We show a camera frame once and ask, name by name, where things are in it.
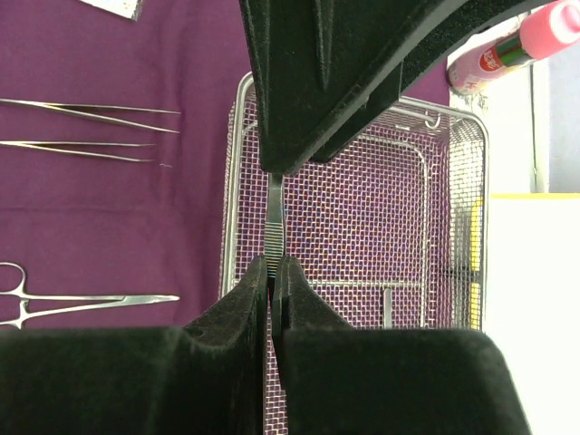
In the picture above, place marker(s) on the metal mesh tray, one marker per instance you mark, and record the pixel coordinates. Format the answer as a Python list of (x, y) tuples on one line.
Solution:
[(401, 207)]

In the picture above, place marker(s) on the steel scissors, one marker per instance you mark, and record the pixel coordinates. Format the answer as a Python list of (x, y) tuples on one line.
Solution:
[(387, 308)]

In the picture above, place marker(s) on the steel scalpel handle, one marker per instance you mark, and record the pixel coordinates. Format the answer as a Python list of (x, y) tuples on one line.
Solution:
[(274, 236)]

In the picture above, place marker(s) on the steel tweezers front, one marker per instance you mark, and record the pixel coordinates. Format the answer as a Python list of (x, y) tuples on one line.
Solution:
[(91, 112)]

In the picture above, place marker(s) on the yellow framed whiteboard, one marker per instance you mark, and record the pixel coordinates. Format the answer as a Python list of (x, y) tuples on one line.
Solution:
[(532, 303)]

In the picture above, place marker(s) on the steel tweezers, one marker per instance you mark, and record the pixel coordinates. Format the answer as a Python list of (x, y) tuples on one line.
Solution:
[(91, 112), (86, 149)]

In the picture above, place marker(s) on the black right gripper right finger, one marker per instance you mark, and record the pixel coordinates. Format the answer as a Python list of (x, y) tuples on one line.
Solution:
[(342, 380)]

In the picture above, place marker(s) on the white blue label packet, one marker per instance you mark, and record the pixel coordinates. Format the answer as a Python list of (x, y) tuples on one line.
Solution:
[(128, 9)]

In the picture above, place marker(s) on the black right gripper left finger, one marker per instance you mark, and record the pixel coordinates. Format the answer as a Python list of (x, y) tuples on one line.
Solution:
[(207, 377)]

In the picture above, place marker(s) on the purple cloth wrap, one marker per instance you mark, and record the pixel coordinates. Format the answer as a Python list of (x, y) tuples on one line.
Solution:
[(92, 226)]

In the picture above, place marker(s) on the pink lid spice bottle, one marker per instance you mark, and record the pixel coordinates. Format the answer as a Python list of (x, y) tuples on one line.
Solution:
[(547, 31)]

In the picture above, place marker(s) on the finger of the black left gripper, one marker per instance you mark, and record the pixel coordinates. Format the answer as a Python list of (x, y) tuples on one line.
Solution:
[(324, 70)]

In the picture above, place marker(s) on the steel clamp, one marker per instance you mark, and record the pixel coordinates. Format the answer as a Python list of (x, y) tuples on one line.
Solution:
[(79, 303)]

